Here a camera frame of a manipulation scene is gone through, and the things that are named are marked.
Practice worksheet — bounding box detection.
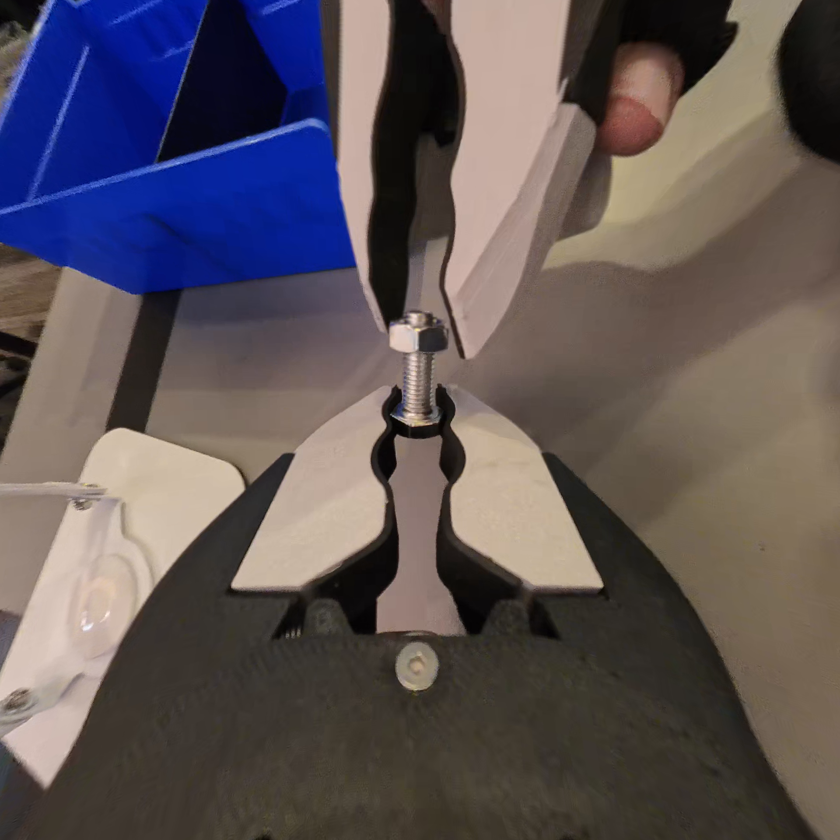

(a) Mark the silver hex bolt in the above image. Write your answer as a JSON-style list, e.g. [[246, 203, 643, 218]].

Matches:
[[388, 310, 454, 427]]

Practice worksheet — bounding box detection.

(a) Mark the black wrist rest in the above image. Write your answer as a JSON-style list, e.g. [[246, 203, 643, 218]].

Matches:
[[777, 0, 840, 165]]

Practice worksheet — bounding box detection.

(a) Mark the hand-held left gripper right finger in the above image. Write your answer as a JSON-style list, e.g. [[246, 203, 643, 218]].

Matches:
[[435, 385, 606, 634]]

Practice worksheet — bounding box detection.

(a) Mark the white metal stand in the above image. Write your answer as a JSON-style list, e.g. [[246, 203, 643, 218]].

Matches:
[[0, 428, 247, 791]]

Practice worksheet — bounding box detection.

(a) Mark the silver hex nut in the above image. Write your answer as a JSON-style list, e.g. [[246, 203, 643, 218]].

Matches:
[[388, 322, 450, 354]]

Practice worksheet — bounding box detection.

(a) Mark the blue plastic bin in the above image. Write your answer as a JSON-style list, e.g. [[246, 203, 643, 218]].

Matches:
[[0, 0, 358, 295]]

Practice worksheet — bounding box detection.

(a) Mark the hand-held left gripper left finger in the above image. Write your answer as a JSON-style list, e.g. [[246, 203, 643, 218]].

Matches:
[[230, 385, 401, 634]]

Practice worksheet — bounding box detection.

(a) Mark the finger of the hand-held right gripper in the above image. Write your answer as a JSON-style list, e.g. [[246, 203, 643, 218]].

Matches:
[[336, 0, 429, 333], [441, 0, 599, 361]]

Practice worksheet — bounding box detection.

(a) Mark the person's right hand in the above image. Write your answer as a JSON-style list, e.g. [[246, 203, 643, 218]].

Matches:
[[597, 39, 686, 158]]

